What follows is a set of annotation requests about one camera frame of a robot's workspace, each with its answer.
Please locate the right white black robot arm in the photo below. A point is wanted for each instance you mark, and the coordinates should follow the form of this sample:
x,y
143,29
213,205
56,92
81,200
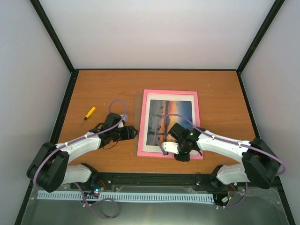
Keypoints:
x,y
256,163

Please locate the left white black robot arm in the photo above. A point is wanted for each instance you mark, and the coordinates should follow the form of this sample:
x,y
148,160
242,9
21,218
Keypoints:
x,y
51,166

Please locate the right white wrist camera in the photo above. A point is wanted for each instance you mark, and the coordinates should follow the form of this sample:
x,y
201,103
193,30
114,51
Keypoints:
x,y
170,147

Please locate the white paper mat border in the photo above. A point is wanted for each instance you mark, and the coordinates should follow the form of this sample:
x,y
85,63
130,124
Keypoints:
x,y
146,122

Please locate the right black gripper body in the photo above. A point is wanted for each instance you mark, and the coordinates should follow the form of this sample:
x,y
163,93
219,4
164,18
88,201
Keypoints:
x,y
185,157

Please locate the brown frame backing board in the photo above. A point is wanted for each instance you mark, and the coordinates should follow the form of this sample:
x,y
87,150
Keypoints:
x,y
138,102

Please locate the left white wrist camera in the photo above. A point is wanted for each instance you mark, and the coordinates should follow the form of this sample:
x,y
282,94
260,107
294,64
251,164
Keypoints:
x,y
124,120

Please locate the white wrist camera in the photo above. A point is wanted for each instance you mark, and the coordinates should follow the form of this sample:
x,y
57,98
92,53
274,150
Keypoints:
x,y
124,120
170,147

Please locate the sunset photo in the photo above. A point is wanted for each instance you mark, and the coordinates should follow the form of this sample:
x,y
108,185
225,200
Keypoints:
x,y
158,126

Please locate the yellow handled screwdriver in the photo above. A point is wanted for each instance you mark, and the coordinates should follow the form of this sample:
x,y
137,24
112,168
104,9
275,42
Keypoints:
x,y
90,112

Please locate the light blue cable duct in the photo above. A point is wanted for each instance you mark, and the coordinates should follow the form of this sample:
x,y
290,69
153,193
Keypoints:
x,y
127,197

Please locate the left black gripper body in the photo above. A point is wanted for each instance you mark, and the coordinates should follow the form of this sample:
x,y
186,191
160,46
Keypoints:
x,y
128,135

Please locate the metal base plate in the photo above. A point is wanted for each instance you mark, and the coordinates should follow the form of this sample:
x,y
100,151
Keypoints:
x,y
244,206

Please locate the pink wooden picture frame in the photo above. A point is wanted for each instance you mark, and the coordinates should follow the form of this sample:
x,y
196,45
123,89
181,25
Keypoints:
x,y
170,91

